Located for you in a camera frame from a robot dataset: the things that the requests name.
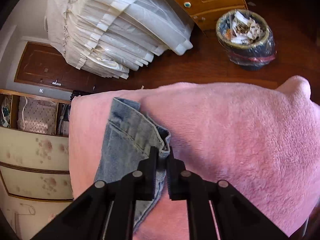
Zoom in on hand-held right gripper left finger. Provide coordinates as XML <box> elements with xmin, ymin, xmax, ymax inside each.
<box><xmin>32</xmin><ymin>146</ymin><xmax>158</xmax><ymax>240</ymax></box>

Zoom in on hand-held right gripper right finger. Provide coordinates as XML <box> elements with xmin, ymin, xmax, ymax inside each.
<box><xmin>166</xmin><ymin>146</ymin><xmax>288</xmax><ymax>240</ymax></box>

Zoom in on blue denim jeans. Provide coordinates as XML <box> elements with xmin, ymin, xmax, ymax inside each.
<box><xmin>94</xmin><ymin>97</ymin><xmax>171</xmax><ymax>234</ymax></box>

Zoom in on pink fleece blanket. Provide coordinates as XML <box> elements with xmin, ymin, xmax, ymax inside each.
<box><xmin>68</xmin><ymin>75</ymin><xmax>320</xmax><ymax>240</ymax></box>

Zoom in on floral wardrobe with shelves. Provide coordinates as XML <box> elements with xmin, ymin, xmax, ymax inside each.
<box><xmin>0</xmin><ymin>88</ymin><xmax>75</xmax><ymax>240</ymax></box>

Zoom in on patterned bedding storage bag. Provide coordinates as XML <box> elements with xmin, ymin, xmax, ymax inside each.
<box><xmin>17</xmin><ymin>96</ymin><xmax>58</xmax><ymax>134</ymax></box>

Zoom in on brown wooden door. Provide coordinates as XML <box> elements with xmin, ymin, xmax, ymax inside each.
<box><xmin>14</xmin><ymin>41</ymin><xmax>97</xmax><ymax>93</ymax></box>

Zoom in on white pleated curtain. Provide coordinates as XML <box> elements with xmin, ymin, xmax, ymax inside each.
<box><xmin>44</xmin><ymin>0</ymin><xmax>194</xmax><ymax>80</ymax></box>

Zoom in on dark waste bin with trash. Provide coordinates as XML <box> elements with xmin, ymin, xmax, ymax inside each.
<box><xmin>215</xmin><ymin>9</ymin><xmax>277</xmax><ymax>72</ymax></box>

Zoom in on wooden chest of drawers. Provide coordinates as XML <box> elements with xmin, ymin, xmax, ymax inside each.
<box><xmin>149</xmin><ymin>0</ymin><xmax>248</xmax><ymax>38</ymax></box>

